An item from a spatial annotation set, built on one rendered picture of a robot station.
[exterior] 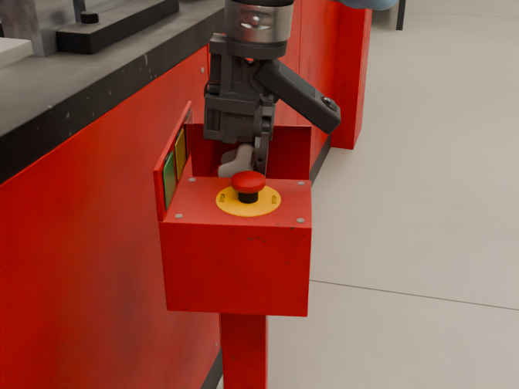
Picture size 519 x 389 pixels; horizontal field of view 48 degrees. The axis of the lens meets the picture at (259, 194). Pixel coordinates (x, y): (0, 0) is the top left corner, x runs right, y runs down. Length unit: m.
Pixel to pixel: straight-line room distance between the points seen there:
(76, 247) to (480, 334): 1.23
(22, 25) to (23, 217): 0.31
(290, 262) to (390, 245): 1.39
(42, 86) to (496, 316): 1.41
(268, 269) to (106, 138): 0.29
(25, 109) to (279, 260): 0.32
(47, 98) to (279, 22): 0.27
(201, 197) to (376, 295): 1.18
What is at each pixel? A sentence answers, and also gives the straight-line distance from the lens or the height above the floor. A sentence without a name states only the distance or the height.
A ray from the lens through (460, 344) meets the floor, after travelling 1.67.
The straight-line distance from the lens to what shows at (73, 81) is 0.75.
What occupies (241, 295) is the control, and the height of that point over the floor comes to 0.69.
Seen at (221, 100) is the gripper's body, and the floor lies 0.87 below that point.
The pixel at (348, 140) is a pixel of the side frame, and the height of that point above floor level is 0.04.
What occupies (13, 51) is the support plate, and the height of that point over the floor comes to 1.00.
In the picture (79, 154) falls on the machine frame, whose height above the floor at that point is 0.80.
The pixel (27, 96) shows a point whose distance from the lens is 0.71.
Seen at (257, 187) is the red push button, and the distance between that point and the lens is 0.62.
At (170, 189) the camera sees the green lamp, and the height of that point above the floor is 0.80.
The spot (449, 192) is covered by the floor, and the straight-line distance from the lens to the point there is 2.38.
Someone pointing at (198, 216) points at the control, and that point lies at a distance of 0.62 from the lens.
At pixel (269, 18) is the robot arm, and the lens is 0.63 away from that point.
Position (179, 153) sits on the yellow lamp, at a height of 0.82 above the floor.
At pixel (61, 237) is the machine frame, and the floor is 0.72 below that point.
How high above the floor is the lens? 1.10
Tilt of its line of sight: 29 degrees down
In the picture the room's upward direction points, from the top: straight up
